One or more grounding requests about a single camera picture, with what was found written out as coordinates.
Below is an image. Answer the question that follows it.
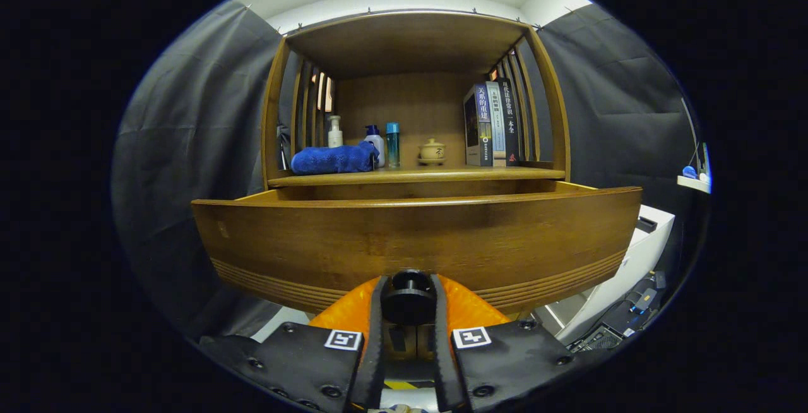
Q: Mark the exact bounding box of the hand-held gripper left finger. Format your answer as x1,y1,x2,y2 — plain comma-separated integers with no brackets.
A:
199,274,389,413

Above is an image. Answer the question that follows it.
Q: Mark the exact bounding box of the wooden cabinet door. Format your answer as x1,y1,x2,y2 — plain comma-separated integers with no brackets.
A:
410,326,436,362
386,326,410,362

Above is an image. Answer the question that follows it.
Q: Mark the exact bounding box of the beige lidded teacup with saucer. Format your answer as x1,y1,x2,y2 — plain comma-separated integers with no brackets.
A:
418,138,446,166

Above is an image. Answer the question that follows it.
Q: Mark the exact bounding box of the dark cover blue spine book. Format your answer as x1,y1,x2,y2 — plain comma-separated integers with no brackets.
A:
463,83,494,167

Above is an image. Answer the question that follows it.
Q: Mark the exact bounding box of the white blue spine book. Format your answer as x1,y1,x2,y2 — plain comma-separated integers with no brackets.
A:
485,80,508,167

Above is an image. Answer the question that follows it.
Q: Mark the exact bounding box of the white box unit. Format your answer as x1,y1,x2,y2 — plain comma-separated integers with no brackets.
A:
546,205,676,345

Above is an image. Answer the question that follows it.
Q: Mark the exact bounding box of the white power strip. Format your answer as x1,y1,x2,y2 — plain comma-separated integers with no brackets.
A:
677,165,711,194

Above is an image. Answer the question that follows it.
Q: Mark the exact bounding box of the wooden drawer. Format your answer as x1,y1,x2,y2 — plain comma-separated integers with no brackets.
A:
191,181,643,316

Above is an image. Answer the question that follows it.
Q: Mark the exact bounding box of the black electronic equipment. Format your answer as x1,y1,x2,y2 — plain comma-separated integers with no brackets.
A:
568,271,668,354

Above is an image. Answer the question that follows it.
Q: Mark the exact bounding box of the wooden countertop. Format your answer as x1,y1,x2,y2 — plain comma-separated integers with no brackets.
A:
268,165,567,189

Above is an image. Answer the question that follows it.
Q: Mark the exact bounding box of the blue towel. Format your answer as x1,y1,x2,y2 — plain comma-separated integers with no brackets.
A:
290,141,380,176

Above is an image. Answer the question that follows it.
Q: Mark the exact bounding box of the black drawer knob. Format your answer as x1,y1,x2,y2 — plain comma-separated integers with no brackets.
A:
381,269,437,326

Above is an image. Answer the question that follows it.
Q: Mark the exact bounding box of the teal bottle blue cap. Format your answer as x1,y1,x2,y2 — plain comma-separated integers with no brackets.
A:
386,122,401,169

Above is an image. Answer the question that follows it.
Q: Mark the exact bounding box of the wooden cabinet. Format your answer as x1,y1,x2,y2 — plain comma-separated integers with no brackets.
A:
261,10,572,363

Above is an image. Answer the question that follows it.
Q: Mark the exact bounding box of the white bottle blue pump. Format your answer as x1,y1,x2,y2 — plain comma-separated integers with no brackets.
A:
364,125,386,169

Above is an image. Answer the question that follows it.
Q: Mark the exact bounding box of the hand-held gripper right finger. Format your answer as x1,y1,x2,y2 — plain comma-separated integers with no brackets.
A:
431,273,610,413

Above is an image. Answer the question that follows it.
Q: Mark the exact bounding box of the black spine book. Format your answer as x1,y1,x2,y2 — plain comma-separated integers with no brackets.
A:
496,77,522,166

